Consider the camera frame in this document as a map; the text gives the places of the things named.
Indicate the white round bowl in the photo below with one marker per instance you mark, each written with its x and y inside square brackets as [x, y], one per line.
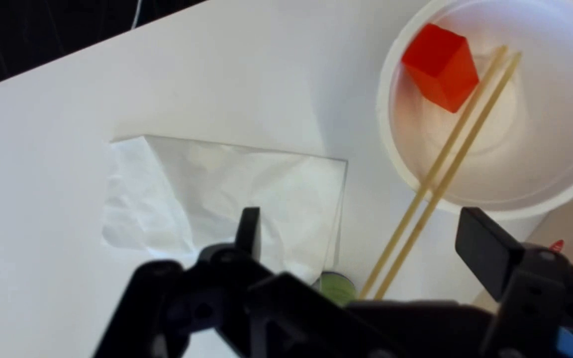
[551, 131]

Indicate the wooden chopstick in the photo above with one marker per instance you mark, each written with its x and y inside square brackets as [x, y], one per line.
[446, 155]
[462, 159]

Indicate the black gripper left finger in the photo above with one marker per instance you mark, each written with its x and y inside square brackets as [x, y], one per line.
[167, 298]

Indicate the blue white spray bottle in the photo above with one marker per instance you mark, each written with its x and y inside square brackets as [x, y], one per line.
[334, 286]

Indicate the red cube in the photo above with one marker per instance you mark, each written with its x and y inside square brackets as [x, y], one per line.
[442, 66]

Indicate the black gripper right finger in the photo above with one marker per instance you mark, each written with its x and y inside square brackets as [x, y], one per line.
[517, 284]

